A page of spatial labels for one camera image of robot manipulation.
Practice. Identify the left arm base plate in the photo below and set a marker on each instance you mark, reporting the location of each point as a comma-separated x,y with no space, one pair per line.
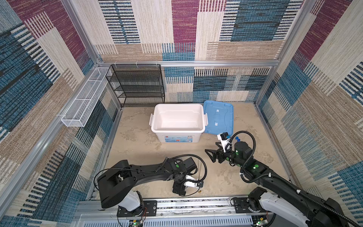
148,207

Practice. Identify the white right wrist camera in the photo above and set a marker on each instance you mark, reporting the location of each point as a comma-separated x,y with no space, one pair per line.
225,138

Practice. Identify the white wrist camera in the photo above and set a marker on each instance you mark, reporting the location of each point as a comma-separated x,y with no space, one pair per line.
189,182
225,138

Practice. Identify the black wire shelf rack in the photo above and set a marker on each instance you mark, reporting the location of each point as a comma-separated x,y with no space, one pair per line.
137,85

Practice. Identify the blue plastic bin lid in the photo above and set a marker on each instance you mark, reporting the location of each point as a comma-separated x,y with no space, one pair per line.
220,117

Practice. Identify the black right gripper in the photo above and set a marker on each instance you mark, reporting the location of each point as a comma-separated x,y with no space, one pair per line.
220,153

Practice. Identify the aluminium front rail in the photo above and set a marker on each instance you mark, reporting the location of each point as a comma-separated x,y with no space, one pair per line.
205,206

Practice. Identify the white plastic storage bin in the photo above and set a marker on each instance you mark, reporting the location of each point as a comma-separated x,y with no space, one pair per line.
178,123

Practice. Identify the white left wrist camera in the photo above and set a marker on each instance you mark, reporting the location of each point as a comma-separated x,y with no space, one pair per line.
189,182

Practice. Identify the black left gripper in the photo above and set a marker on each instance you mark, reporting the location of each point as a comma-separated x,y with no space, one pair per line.
179,188

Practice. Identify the white wire mesh basket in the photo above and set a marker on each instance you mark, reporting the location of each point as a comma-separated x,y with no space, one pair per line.
83,105

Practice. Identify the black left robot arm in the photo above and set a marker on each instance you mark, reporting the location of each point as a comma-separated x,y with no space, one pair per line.
115,184

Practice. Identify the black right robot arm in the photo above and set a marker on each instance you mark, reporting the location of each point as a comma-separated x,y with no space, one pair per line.
274,193

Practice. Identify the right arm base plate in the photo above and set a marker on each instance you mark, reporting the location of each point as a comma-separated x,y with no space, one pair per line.
241,205

